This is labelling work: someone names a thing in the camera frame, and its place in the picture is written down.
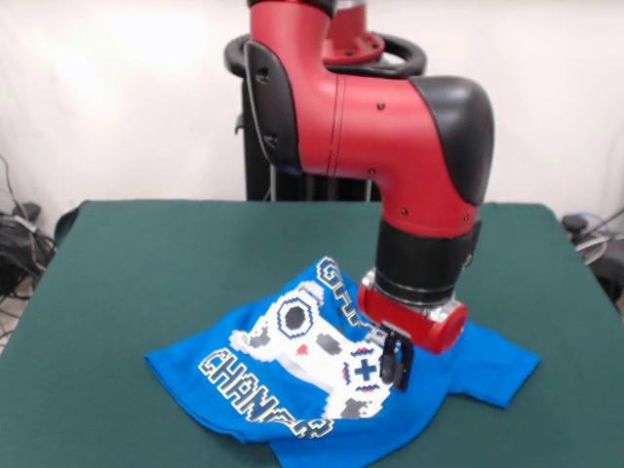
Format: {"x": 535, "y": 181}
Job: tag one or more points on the dark green table cloth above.
{"x": 146, "y": 268}

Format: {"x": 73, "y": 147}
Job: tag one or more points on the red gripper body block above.
{"x": 414, "y": 326}

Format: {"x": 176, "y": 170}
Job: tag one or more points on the blue printed T-shirt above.
{"x": 487, "y": 370}

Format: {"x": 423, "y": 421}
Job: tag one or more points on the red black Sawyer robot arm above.
{"x": 365, "y": 131}

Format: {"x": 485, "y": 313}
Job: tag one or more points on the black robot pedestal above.
{"x": 258, "y": 185}

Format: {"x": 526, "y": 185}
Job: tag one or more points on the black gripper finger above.
{"x": 403, "y": 365}
{"x": 387, "y": 358}

